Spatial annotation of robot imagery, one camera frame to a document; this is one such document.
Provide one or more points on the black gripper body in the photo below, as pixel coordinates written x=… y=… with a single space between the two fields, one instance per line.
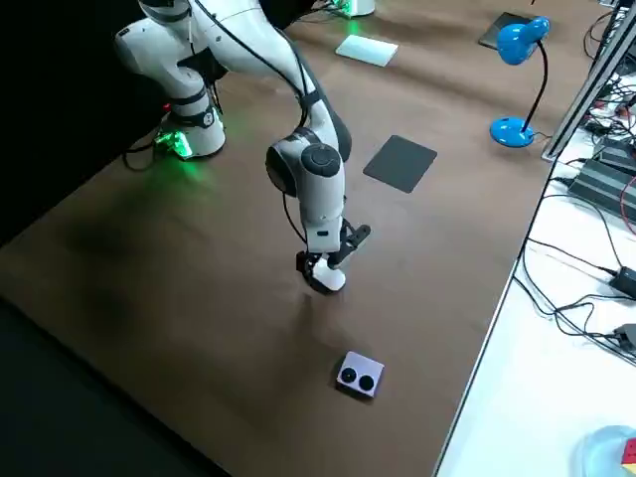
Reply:
x=344 y=231

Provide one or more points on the white computer mouse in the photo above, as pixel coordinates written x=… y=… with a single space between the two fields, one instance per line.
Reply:
x=330 y=279

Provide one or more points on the silver laptop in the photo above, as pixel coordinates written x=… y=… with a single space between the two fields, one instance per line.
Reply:
x=491 y=35

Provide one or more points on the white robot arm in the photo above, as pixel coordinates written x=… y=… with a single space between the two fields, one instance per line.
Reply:
x=318 y=199

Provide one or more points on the black mouse pad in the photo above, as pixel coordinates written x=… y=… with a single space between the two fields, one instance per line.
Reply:
x=400 y=164

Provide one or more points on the blue desk lamp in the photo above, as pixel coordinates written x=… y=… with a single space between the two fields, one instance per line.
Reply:
x=517 y=40

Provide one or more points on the white flat book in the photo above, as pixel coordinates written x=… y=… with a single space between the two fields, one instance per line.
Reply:
x=367 y=49

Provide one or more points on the grey power supply box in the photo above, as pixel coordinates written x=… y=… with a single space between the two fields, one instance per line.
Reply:
x=606 y=191
x=618 y=156

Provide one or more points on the black power brick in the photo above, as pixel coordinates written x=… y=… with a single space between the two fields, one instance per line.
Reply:
x=625 y=279

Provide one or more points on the grey plug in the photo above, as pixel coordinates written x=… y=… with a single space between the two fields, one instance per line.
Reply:
x=627 y=338

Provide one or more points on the clear plastic bowl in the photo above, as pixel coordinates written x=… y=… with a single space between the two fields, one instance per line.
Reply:
x=598 y=454

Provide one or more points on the red yellow block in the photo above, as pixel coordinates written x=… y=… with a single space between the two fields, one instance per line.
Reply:
x=630 y=454

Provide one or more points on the aluminium camera post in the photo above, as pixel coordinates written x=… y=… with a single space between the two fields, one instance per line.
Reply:
x=586 y=84

